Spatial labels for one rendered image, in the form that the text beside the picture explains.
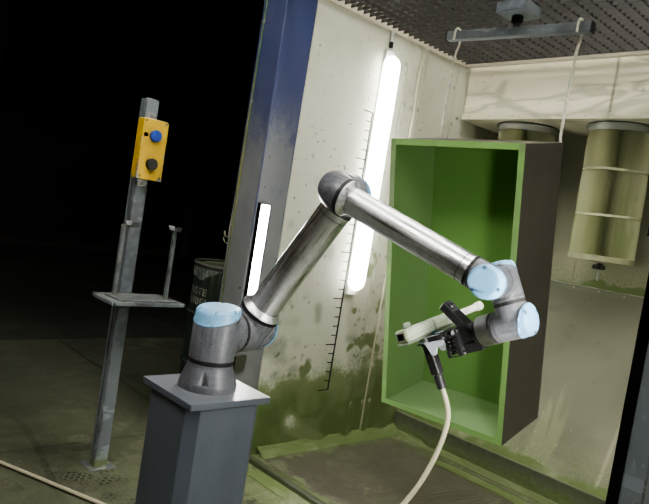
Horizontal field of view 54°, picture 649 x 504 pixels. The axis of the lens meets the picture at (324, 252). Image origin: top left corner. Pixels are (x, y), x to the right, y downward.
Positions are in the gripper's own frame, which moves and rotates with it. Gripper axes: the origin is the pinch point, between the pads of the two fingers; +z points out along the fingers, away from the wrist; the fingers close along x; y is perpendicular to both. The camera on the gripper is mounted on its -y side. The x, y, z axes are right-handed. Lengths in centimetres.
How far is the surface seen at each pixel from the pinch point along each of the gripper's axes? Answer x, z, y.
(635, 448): -29, -63, 30
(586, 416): 151, 29, 75
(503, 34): 105, -17, -106
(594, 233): 173, 1, -11
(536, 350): 87, 10, 26
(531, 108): 187, 14, -88
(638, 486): -30, -61, 37
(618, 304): 200, 11, 31
